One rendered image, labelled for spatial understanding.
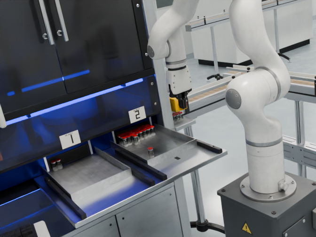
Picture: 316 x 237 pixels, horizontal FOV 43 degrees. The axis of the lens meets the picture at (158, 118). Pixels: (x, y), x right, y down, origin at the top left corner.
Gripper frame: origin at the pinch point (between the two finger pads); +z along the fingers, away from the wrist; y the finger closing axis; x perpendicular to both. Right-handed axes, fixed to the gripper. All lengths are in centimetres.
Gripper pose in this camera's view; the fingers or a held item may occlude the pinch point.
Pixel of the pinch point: (182, 103)
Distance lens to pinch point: 164.3
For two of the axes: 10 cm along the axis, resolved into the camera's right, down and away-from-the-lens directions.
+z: 1.6, 9.3, 3.3
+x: 5.5, 2.0, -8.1
